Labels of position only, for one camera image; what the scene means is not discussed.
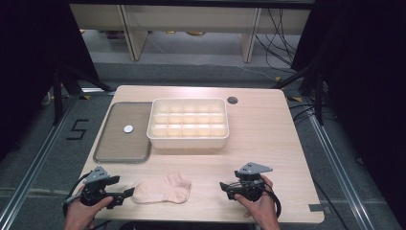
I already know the beige wooden desk frame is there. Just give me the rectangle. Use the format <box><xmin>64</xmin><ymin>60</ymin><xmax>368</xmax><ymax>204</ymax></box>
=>
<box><xmin>69</xmin><ymin>3</ymin><xmax>312</xmax><ymax>63</ymax></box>

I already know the black metal stand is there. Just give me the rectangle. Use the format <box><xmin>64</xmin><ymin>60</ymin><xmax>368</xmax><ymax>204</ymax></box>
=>
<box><xmin>52</xmin><ymin>62</ymin><xmax>113</xmax><ymax>127</ymax></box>
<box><xmin>272</xmin><ymin>62</ymin><xmax>326</xmax><ymax>127</ymax></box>

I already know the white divided storage box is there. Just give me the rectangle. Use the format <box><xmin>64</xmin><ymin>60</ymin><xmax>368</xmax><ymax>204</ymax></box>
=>
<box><xmin>146</xmin><ymin>97</ymin><xmax>231</xmax><ymax>150</ymax></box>

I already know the clear grey box lid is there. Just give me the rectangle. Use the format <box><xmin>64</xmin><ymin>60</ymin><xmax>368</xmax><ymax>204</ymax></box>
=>
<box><xmin>92</xmin><ymin>101</ymin><xmax>153</xmax><ymax>165</ymax></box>

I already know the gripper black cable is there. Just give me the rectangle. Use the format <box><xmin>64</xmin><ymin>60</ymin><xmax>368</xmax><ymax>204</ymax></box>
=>
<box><xmin>61</xmin><ymin>172</ymin><xmax>94</xmax><ymax>219</ymax></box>
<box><xmin>263</xmin><ymin>186</ymin><xmax>282</xmax><ymax>219</ymax></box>

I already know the person's right hand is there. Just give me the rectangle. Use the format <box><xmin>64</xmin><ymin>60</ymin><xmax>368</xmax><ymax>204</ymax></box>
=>
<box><xmin>234</xmin><ymin>174</ymin><xmax>279</xmax><ymax>225</ymax></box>

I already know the black curtain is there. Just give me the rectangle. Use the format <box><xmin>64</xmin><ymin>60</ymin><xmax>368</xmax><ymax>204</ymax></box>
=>
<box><xmin>290</xmin><ymin>0</ymin><xmax>406</xmax><ymax>228</ymax></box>
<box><xmin>0</xmin><ymin>0</ymin><xmax>101</xmax><ymax>161</ymax></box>

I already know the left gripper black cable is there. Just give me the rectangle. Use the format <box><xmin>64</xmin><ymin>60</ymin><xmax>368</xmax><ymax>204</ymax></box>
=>
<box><xmin>61</xmin><ymin>172</ymin><xmax>94</xmax><ymax>219</ymax></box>

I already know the thin white floor cable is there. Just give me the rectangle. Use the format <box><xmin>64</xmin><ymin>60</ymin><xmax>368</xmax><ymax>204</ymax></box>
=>
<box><xmin>235</xmin><ymin>64</ymin><xmax>280</xmax><ymax>81</ymax></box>

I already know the pale pink ankle sock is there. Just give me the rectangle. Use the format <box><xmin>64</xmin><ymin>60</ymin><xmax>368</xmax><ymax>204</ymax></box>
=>
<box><xmin>130</xmin><ymin>172</ymin><xmax>192</xmax><ymax>205</ymax></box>

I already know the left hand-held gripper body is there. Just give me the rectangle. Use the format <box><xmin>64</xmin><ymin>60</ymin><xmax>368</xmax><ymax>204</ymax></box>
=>
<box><xmin>79</xmin><ymin>165</ymin><xmax>111</xmax><ymax>207</ymax></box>

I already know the person's left hand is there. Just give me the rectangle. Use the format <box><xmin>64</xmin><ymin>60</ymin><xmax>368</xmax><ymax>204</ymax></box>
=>
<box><xmin>64</xmin><ymin>195</ymin><xmax>115</xmax><ymax>230</ymax></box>

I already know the aluminium floor rail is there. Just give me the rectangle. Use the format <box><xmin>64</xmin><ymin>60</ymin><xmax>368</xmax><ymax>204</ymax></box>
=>
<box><xmin>306</xmin><ymin>112</ymin><xmax>377</xmax><ymax>230</ymax></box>
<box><xmin>0</xmin><ymin>95</ymin><xmax>79</xmax><ymax>230</ymax></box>

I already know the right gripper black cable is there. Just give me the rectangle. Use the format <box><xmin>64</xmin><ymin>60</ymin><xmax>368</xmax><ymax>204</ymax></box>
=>
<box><xmin>263</xmin><ymin>186</ymin><xmax>282</xmax><ymax>219</ymax></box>

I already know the bundle of black floor cables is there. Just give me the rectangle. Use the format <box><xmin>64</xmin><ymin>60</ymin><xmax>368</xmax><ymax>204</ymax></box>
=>
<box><xmin>254</xmin><ymin>8</ymin><xmax>303</xmax><ymax>72</ymax></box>

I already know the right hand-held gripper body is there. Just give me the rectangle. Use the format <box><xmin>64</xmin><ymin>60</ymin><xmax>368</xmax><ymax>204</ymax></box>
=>
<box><xmin>234</xmin><ymin>161</ymin><xmax>274</xmax><ymax>202</ymax></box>

